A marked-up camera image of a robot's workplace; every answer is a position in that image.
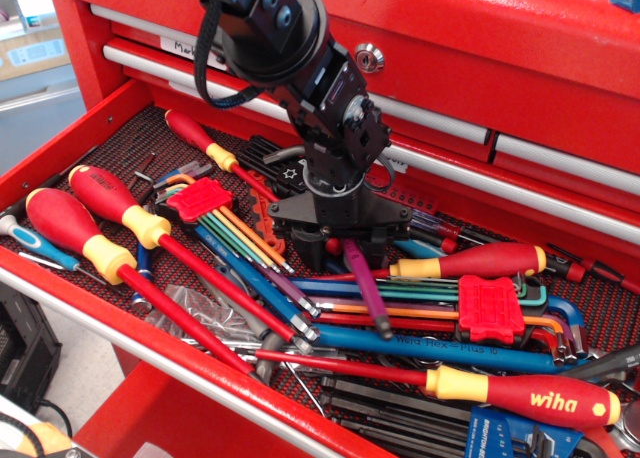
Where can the orange black tool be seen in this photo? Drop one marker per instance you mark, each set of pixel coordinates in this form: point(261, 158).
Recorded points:
point(263, 223)

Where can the violet Allen key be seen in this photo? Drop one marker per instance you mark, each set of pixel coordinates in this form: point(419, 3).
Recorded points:
point(369, 291)

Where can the long blue Allen key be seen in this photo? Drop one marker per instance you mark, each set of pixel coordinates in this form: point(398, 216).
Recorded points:
point(442, 350)

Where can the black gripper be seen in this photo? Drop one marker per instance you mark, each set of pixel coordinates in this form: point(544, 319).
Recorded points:
point(311, 218)

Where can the slim red yellow screwdriver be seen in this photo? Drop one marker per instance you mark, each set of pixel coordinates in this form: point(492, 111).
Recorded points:
point(192, 133)

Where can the large red yellow screwdriver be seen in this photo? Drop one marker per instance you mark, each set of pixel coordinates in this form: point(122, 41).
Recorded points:
point(63, 220)

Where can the small red black screwdriver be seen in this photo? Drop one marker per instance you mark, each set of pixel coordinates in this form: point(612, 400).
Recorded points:
point(575, 268)

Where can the black box on floor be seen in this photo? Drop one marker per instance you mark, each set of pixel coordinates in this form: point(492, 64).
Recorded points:
point(30, 351)

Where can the white Markers label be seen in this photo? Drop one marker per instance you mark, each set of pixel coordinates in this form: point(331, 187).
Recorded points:
point(186, 48)

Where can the blue Brighton hex key holder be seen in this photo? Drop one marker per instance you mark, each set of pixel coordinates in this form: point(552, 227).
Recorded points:
point(494, 434)

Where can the red holder allen set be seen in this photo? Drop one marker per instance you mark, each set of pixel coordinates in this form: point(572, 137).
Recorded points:
point(206, 202)
point(504, 312)

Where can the black long hex keys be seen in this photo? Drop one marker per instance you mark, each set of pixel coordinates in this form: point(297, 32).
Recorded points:
point(407, 426)

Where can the blue white handle screwdriver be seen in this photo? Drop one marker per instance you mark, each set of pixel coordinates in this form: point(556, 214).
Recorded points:
point(36, 243)

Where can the white drawer label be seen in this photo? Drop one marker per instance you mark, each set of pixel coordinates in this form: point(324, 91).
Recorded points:
point(397, 165)

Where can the red holder Allen set left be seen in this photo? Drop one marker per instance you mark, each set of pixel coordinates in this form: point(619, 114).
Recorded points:
point(206, 202)

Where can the red bit holder strip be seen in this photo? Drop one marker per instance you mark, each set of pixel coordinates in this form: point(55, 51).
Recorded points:
point(402, 191)

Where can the red holder Allen set right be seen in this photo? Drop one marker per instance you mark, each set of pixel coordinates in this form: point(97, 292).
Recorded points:
point(504, 312)

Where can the blue Allen key left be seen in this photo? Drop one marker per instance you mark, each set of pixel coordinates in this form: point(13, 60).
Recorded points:
point(287, 310)

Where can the blue handle tool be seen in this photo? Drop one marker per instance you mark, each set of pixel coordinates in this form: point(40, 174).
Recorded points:
point(418, 249)

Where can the red yellow screwdriver right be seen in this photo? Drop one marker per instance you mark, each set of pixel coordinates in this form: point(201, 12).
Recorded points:
point(500, 259)

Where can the red tool chest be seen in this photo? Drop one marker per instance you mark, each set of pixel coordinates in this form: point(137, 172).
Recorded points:
point(520, 117)

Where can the silver chest lock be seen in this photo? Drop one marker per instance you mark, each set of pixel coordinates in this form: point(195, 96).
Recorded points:
point(369, 58)

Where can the clear handle tester screwdriver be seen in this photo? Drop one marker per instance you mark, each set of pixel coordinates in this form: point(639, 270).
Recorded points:
point(436, 225)

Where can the wiha red yellow screwdriver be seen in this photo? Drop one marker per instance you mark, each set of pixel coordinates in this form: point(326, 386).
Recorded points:
point(558, 401)

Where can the black torx key holder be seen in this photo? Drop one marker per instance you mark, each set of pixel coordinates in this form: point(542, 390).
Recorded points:
point(285, 176)

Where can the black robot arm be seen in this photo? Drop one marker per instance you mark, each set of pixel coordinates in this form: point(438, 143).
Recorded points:
point(284, 48)

